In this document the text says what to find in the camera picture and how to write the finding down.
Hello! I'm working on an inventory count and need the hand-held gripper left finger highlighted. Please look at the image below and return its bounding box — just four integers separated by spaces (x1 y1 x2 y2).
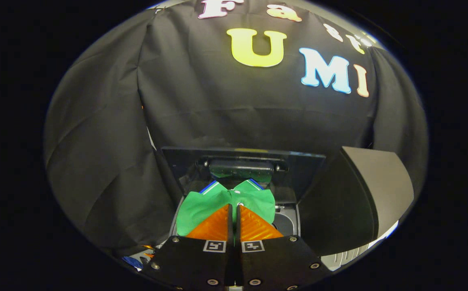
139 204 234 291

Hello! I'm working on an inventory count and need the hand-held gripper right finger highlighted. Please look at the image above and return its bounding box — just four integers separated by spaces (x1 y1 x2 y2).
236 204 334 291

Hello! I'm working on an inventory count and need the green polo shirt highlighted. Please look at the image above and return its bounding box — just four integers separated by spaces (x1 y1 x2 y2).
176 179 276 237

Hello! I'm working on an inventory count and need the black backdrop cloth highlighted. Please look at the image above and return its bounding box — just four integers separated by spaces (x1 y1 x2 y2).
44 0 428 259

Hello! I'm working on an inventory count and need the beige cabinet with black frame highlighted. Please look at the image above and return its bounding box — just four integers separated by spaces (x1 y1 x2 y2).
299 146 415 257

